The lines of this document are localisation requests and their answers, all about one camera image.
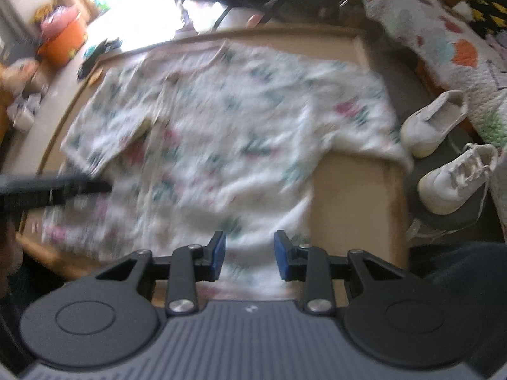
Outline black bin bag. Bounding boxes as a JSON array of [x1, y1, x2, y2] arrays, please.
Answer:
[[77, 37, 121, 82]]

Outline white floral garment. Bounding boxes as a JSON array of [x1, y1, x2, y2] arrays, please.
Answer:
[[42, 40, 414, 299]]

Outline person's dark trousers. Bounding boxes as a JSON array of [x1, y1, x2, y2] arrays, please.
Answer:
[[410, 241, 507, 369]]

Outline pink plastic basket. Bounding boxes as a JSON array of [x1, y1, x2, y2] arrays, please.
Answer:
[[40, 5, 84, 38]]

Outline white mug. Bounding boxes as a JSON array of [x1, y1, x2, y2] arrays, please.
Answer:
[[8, 93, 42, 129]]

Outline white patchwork quilt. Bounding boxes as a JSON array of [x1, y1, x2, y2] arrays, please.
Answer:
[[354, 0, 507, 242]]

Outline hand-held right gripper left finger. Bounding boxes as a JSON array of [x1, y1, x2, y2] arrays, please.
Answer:
[[95, 230, 227, 316]]

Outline black yellow patterned pillow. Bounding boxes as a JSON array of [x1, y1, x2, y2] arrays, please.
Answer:
[[469, 0, 507, 38]]

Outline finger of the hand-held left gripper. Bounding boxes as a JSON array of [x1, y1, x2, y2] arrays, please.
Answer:
[[49, 172, 112, 206]]

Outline orange plastic bucket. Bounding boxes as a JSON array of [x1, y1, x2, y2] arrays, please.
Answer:
[[37, 18, 88, 69]]

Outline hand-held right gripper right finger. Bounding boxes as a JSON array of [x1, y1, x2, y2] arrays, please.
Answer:
[[274, 230, 408, 314]]

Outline white sneaker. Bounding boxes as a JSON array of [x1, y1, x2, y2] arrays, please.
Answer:
[[417, 142, 500, 216], [399, 89, 469, 158]]

